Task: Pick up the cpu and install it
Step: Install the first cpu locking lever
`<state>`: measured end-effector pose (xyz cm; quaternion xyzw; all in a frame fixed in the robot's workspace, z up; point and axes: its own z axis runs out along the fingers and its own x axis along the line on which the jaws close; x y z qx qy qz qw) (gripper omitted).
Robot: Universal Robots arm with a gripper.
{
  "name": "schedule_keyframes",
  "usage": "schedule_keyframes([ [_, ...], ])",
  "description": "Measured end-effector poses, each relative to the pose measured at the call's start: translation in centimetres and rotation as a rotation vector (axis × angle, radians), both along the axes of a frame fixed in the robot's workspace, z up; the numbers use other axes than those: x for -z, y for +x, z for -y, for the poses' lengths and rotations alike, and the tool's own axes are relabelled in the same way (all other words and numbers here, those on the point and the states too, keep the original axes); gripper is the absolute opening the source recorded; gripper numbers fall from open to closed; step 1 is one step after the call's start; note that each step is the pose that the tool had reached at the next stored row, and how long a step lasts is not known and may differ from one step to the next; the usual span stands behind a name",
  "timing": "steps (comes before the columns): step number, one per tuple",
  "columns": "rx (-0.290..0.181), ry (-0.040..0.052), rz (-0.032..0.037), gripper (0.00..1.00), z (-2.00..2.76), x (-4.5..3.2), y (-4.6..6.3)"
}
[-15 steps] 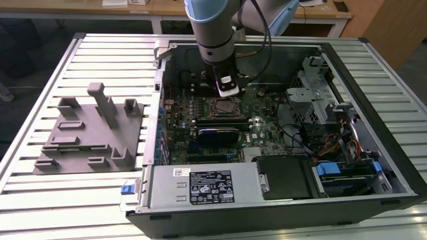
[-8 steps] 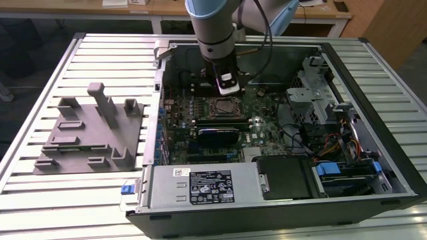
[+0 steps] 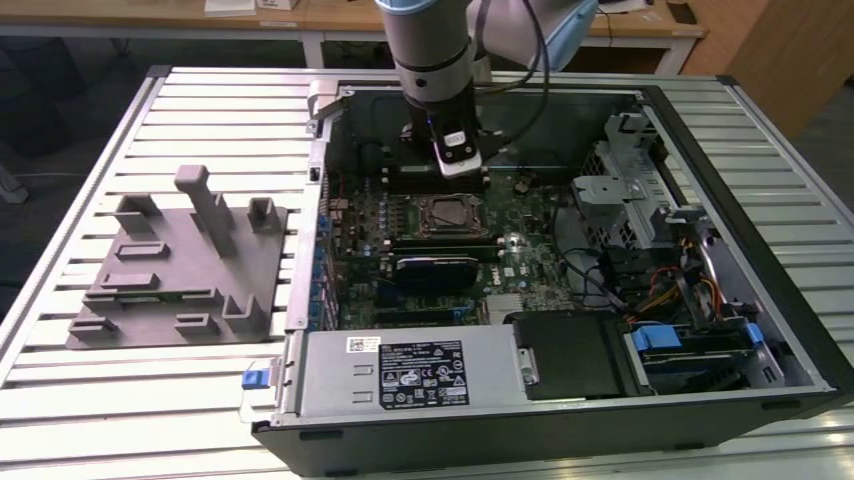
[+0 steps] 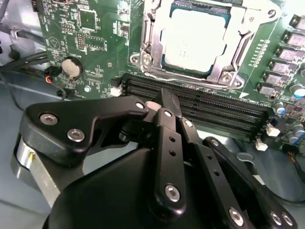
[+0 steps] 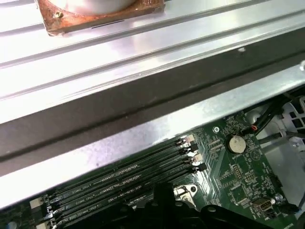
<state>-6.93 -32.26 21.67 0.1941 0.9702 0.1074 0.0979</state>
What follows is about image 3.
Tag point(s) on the silver CPU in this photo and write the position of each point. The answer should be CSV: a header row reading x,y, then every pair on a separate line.
x,y
452,212

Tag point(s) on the metal locking lever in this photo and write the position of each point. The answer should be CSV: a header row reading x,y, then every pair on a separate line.
x,y
480,215

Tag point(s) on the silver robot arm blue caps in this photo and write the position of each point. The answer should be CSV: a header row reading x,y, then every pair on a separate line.
x,y
434,50

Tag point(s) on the black RAM slot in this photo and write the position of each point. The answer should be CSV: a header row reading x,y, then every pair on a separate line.
x,y
414,186
410,172

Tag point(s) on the brown board connector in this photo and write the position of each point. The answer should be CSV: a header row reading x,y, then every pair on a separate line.
x,y
524,184

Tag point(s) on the black RAM stick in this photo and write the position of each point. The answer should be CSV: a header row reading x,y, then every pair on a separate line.
x,y
448,254
444,244

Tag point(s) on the black graphics card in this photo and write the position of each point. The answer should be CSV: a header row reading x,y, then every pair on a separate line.
x,y
434,275

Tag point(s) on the metal drive cage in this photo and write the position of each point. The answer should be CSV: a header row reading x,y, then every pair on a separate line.
x,y
608,195

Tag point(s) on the green motherboard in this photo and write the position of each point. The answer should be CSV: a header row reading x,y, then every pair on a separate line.
x,y
534,280

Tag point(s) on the white paper box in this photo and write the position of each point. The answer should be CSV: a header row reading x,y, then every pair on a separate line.
x,y
277,4
230,5

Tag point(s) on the silver chipset heatsink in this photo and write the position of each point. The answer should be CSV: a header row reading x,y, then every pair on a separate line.
x,y
505,307

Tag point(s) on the grey parts rack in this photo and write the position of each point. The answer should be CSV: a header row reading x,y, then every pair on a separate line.
x,y
194,280

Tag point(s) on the black phone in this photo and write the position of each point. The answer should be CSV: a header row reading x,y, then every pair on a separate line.
x,y
683,12

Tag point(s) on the wooden desk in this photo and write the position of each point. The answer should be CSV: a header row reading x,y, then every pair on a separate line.
x,y
134,20

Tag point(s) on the silver power supply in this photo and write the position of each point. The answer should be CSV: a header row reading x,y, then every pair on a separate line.
x,y
334,370

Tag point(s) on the black drive bay box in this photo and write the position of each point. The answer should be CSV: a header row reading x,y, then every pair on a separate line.
x,y
574,355

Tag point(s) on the green RAM stick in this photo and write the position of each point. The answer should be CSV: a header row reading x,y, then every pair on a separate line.
x,y
150,299

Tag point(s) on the grey fan shroud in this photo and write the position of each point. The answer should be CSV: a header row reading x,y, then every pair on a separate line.
x,y
724,260

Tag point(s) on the hard disk in blue carrier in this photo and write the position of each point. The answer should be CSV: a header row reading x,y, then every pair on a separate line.
x,y
657,340

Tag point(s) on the blue case latch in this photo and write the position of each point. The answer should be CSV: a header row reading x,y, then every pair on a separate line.
x,y
256,379

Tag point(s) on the black office chair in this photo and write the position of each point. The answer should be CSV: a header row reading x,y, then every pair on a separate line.
x,y
41,100

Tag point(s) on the wooden cabinet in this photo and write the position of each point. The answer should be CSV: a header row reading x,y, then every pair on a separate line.
x,y
788,50

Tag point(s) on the white furniture foot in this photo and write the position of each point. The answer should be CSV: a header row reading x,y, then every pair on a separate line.
x,y
13,190

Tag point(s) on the black PC case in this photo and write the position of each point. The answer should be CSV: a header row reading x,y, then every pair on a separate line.
x,y
468,445

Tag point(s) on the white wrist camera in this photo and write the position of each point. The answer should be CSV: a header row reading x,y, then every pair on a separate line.
x,y
457,157

